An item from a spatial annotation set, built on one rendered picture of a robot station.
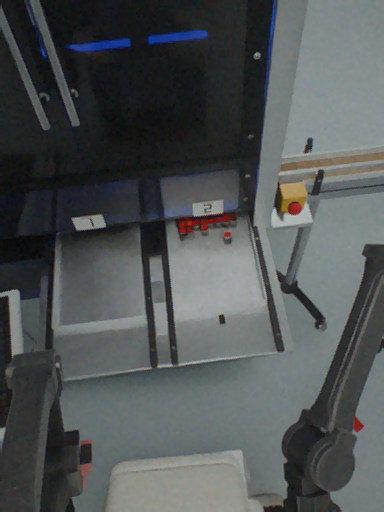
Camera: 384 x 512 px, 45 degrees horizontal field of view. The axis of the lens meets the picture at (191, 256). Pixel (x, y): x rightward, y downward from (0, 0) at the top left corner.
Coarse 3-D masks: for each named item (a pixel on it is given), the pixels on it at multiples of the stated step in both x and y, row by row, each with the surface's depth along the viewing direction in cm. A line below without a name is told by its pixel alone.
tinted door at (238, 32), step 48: (48, 0) 80; (96, 0) 81; (144, 0) 82; (192, 0) 82; (240, 0) 83; (96, 48) 88; (144, 48) 90; (192, 48) 91; (240, 48) 92; (96, 96) 98; (144, 96) 99; (192, 96) 101; (240, 96) 102; (96, 144) 109; (144, 144) 111; (192, 144) 113; (240, 144) 115
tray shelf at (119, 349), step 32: (160, 224) 149; (160, 256) 143; (192, 320) 132; (256, 320) 131; (64, 352) 129; (96, 352) 128; (128, 352) 128; (160, 352) 127; (192, 352) 127; (224, 352) 126; (256, 352) 126; (288, 352) 126
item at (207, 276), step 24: (240, 216) 149; (168, 240) 142; (216, 240) 144; (240, 240) 144; (192, 264) 141; (216, 264) 140; (240, 264) 140; (192, 288) 136; (216, 288) 136; (240, 288) 136; (264, 288) 132; (192, 312) 131
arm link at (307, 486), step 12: (300, 432) 80; (312, 432) 79; (288, 444) 80; (300, 444) 78; (312, 444) 76; (288, 456) 80; (300, 456) 77; (288, 468) 79; (300, 468) 77; (288, 480) 79; (300, 480) 76; (300, 492) 76; (312, 492) 76
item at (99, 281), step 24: (72, 240) 147; (96, 240) 147; (120, 240) 146; (72, 264) 143; (96, 264) 142; (120, 264) 142; (72, 288) 138; (96, 288) 138; (120, 288) 138; (72, 312) 134; (96, 312) 134; (120, 312) 134; (144, 312) 130
